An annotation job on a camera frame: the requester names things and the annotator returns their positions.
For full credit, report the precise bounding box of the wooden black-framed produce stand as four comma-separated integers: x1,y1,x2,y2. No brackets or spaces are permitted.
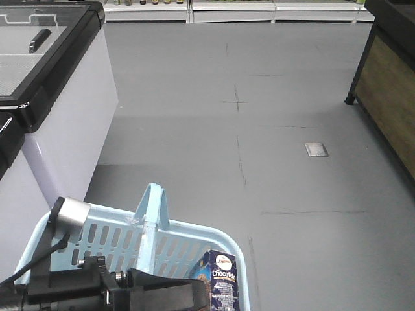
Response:
345,1,414,179

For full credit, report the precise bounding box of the far white chest freezer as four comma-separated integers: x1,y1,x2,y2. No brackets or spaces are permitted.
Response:
1,1,118,205

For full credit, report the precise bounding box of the blue Chocofolo cookie box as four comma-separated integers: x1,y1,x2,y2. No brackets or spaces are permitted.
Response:
187,249,240,311

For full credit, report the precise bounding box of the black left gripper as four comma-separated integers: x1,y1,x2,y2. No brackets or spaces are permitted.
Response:
20,256,208,310

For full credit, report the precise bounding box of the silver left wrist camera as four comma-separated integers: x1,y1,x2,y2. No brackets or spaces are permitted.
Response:
51,197,91,241

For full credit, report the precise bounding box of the far steel floor socket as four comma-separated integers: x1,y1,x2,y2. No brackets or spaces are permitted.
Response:
305,143,329,157

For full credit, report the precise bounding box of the near white chest freezer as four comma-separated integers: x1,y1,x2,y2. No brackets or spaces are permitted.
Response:
0,112,49,281

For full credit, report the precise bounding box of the white chest freezer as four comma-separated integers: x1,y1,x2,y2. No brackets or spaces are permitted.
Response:
1,1,118,205
0,112,49,281

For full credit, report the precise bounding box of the light blue shopping basket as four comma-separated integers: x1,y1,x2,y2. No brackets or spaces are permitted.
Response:
1,183,250,310

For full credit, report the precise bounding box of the black camera cable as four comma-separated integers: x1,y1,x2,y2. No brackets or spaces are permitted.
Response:
0,210,71,288

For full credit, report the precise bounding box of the white store shelf unit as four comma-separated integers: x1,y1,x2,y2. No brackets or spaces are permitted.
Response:
104,1,374,23

